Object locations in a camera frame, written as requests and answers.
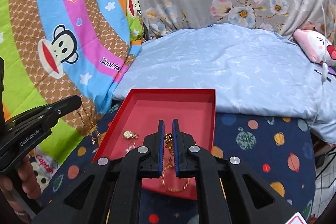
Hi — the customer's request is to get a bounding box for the white pearl bracelet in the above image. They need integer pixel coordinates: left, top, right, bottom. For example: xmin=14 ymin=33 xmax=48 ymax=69
xmin=125 ymin=140 xmax=137 ymax=154

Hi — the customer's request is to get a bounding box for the gold twisted bangle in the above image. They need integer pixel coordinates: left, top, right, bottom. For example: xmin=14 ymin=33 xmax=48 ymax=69
xmin=161 ymin=163 xmax=190 ymax=193

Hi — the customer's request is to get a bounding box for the gold chain bracelet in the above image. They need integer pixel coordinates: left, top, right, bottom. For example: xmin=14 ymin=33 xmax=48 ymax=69
xmin=164 ymin=132 xmax=176 ymax=156

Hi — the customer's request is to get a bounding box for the red jewelry tray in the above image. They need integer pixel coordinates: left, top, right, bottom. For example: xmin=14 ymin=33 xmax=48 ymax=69
xmin=92 ymin=88 xmax=217 ymax=201

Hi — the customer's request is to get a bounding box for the left hand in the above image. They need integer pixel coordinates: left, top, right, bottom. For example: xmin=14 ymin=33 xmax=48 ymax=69
xmin=0 ymin=155 xmax=42 ymax=223

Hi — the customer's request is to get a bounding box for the navy planet print bedsheet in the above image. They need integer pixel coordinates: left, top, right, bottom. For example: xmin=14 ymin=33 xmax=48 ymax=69
xmin=39 ymin=100 xmax=317 ymax=224

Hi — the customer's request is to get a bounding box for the colourful monkey cartoon quilt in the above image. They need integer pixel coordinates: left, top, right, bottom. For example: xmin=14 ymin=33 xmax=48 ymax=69
xmin=0 ymin=0 xmax=145 ymax=193

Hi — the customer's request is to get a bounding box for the light blue pillow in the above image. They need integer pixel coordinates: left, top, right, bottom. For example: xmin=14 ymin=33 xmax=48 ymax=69
xmin=113 ymin=24 xmax=335 ymax=144

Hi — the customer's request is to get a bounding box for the pink white plush toy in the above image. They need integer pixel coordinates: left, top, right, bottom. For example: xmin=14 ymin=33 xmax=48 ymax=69
xmin=293 ymin=30 xmax=336 ymax=67

